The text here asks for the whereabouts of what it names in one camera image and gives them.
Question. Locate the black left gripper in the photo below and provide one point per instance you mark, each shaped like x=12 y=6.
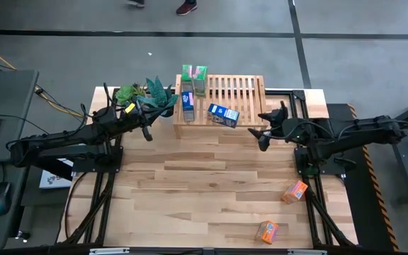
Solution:
x=148 y=132

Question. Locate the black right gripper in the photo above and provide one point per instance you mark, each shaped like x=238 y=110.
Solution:
x=290 y=129

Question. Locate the wooden slatted shelf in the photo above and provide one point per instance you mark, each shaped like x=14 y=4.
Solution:
x=246 y=122

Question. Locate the blue Frosted Flakes cereal box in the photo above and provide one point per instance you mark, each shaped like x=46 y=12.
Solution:
x=188 y=101
x=223 y=115

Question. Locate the green cereal box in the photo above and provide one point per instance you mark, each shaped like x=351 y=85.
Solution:
x=187 y=72
x=200 y=75

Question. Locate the orange Mini Wheats cereal box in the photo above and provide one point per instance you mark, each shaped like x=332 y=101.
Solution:
x=267 y=232
x=294 y=191

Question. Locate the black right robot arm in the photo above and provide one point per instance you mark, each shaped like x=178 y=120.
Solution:
x=360 y=132

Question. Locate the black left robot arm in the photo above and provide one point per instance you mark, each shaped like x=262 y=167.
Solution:
x=66 y=140

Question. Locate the yellow tag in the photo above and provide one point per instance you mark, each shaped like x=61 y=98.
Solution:
x=130 y=108

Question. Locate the dark green plant white pot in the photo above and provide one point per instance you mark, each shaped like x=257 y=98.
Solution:
x=158 y=90

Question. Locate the light green plant patterned pot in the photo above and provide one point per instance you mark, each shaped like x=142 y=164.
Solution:
x=124 y=93

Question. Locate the black desk beam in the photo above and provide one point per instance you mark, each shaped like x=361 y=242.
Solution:
x=60 y=173

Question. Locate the person's foot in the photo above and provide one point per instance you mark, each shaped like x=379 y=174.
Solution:
x=136 y=3
x=186 y=7

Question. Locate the white box with logo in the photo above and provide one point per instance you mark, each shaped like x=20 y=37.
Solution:
x=53 y=180

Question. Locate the black mat with hazard stripe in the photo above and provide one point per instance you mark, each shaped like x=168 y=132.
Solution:
x=367 y=219

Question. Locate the black computer mouse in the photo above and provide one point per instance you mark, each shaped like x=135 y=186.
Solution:
x=0 y=198

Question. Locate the small metal caster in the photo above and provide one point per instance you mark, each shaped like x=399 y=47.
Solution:
x=22 y=235

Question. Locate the silver metal bracket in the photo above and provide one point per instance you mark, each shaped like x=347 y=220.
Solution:
x=108 y=251
x=306 y=252

